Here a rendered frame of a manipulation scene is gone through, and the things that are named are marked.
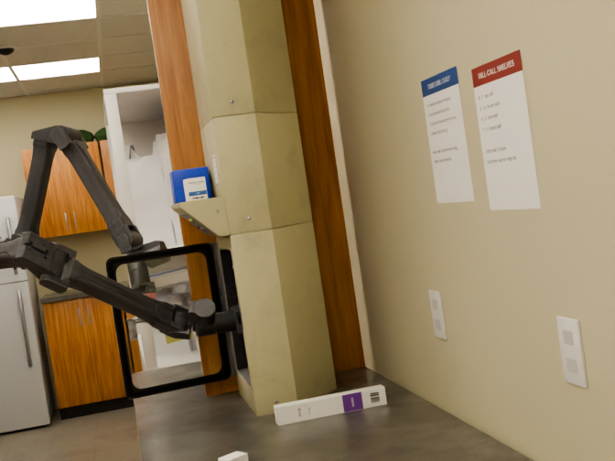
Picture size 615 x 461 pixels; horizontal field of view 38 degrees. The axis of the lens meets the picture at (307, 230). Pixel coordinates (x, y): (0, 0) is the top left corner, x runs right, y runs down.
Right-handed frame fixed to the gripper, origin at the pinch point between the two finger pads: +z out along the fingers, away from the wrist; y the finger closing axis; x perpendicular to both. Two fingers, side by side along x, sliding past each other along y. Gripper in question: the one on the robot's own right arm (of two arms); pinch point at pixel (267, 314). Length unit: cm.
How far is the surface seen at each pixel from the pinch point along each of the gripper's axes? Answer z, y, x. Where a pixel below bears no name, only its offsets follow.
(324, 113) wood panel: 29, 22, -54
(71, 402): -95, 485, 100
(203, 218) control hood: -14.6, -15.6, -28.7
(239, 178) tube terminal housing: -4.1, -15.5, -37.2
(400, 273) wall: 34.3, -15.6, -6.5
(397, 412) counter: 22.2, -37.1, 23.8
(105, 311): -58, 485, 34
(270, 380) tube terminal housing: -3.9, -15.1, 14.9
